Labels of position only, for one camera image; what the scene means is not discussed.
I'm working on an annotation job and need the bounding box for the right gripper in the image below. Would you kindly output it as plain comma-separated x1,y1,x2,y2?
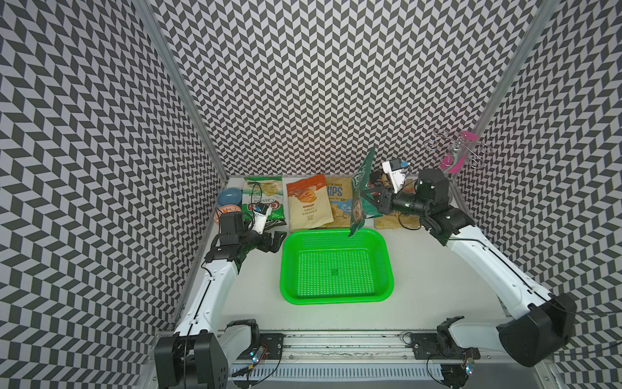
360,184,430,217

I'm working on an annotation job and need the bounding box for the green REAL chips bag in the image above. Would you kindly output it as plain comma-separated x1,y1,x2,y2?
349,147,382,237

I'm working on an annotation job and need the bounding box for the tan orange CHIPS bag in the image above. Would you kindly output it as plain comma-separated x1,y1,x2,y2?
374,174,421,230

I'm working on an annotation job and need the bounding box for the orange cassava chips bag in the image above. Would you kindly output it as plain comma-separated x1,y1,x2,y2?
286,174,334,233

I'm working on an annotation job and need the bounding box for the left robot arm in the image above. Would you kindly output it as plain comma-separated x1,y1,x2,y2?
154,212,287,388

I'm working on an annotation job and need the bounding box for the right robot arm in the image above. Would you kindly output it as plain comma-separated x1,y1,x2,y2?
352,169,577,367

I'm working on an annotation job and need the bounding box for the yellow blue CHIPS bag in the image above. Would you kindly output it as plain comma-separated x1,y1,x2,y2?
324,177,353,229

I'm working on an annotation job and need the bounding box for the green white Chulo chips bag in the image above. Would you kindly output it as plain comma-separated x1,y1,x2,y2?
241,176,285,222

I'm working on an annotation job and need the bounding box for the green plastic basket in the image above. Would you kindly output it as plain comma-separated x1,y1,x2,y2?
280,229,395,306

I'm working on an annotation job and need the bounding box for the orange patterned bowl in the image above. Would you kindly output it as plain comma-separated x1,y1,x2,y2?
214,204,241,225

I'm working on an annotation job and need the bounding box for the blue bowl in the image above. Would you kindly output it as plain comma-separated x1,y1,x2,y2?
217,187,243,207

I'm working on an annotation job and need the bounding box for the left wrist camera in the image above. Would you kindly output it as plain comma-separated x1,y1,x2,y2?
253,203,272,235

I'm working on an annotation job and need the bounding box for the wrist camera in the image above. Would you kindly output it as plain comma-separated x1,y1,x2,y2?
253,203,272,235
382,159,408,194

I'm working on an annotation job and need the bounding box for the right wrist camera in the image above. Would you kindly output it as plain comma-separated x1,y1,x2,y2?
382,159,408,194

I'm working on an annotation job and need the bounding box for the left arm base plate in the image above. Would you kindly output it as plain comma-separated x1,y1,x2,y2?
239,332,285,361

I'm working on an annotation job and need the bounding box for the aluminium front rail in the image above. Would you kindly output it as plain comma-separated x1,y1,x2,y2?
145,330,555,366

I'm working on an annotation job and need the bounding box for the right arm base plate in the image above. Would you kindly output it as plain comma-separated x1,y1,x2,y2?
408,332,481,361

